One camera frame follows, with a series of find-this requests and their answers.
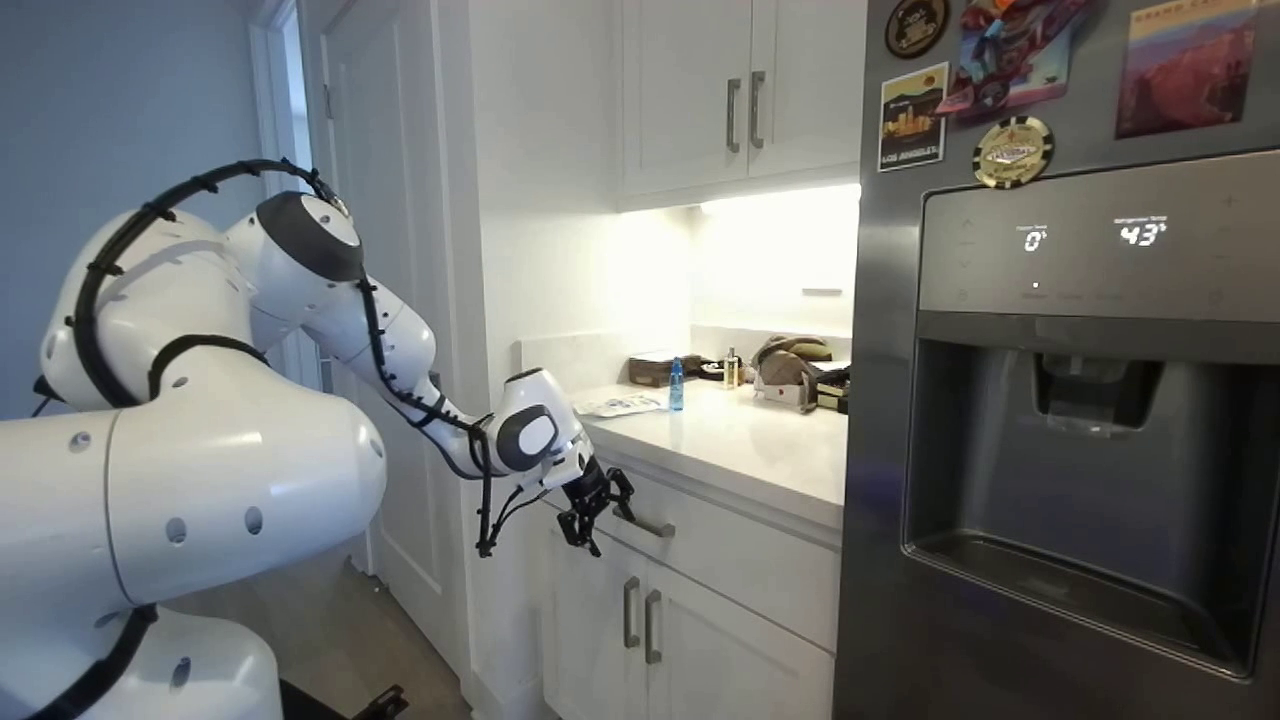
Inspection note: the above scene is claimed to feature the colourful figure magnet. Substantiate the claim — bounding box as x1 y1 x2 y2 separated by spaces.
934 0 1095 132

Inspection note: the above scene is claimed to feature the white upper cabinet door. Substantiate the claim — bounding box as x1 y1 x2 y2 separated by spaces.
746 0 868 186
615 0 751 207

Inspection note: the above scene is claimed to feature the black floor object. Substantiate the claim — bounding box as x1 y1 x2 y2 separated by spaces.
348 678 414 720

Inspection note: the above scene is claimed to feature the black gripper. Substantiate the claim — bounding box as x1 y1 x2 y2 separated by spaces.
554 462 645 560

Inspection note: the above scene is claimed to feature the round poker chip magnet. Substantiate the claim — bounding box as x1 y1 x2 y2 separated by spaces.
970 110 1059 191

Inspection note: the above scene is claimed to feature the white drawer with metal handle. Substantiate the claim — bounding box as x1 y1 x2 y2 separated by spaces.
531 436 846 657

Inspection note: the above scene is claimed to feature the white interior door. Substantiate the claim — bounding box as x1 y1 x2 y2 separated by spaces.
316 0 468 659

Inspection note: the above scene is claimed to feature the stainless steel refrigerator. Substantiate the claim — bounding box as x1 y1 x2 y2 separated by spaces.
831 0 1280 720

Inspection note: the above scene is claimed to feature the round black gold magnet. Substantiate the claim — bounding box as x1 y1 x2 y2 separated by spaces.
879 0 955 63

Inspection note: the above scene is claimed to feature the yellow black rectangular magnet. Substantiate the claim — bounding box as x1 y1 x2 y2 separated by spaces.
873 59 951 176

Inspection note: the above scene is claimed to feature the white printed paper sheet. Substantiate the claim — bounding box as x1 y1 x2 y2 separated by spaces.
573 385 669 424

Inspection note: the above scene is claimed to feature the red landscape photo magnet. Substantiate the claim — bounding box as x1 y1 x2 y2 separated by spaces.
1114 0 1264 145

